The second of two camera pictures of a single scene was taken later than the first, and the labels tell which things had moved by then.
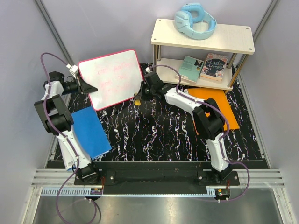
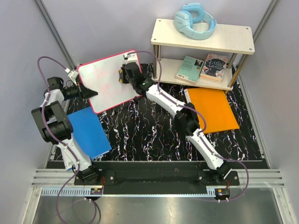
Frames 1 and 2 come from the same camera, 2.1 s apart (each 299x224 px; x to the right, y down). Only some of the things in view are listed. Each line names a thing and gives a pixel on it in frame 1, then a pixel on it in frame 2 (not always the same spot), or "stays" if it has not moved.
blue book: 89,132 stays
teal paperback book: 190,68 stays
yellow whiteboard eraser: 137,102 -> 120,80
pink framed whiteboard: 117,77 stays
